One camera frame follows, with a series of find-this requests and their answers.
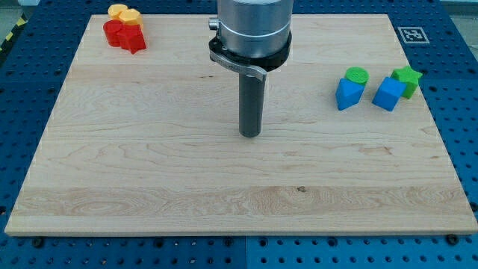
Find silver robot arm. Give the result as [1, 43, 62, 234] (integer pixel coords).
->
[208, 0, 294, 82]

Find light wooden board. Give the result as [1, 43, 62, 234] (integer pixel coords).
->
[5, 14, 477, 237]

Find blue cube block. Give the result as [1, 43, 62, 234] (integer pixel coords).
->
[372, 77, 406, 111]

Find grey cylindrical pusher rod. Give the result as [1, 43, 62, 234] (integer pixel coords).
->
[239, 74, 265, 137]

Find blue triangular prism block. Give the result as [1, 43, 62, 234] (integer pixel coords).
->
[335, 78, 364, 111]

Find green cylinder block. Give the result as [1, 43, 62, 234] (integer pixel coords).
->
[344, 67, 370, 86]

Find red star block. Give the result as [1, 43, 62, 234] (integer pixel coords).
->
[117, 25, 146, 54]

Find yellow hexagon block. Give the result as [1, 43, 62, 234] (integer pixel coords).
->
[118, 8, 143, 28]

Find red cylinder block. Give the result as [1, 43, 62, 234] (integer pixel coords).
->
[103, 19, 123, 47]

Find yellow cylinder block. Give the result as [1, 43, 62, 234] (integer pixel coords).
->
[108, 4, 128, 20]

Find green star block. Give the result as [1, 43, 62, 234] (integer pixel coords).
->
[391, 66, 423, 99]

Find white fiducial marker tag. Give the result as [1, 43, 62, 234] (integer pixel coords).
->
[398, 26, 429, 44]

